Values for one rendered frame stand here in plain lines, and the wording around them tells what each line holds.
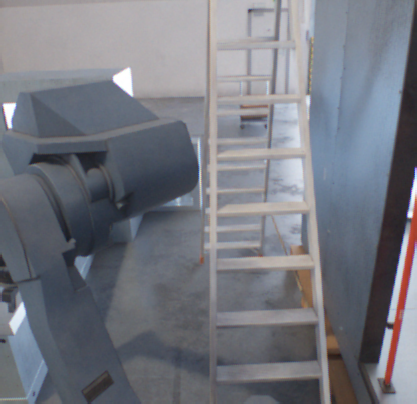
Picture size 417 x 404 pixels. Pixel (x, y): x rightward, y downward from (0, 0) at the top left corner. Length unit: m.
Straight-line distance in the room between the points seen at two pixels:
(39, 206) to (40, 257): 0.11
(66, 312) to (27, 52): 11.56
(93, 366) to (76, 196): 0.38
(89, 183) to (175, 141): 0.23
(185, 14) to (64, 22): 3.14
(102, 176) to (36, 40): 11.31
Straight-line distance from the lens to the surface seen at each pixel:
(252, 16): 11.25
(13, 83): 3.88
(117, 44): 11.56
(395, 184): 1.81
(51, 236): 0.94
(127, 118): 1.06
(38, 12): 12.15
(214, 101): 1.72
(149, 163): 0.97
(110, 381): 1.02
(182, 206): 4.58
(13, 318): 2.33
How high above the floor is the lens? 2.00
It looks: 24 degrees down
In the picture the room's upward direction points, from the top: 2 degrees counter-clockwise
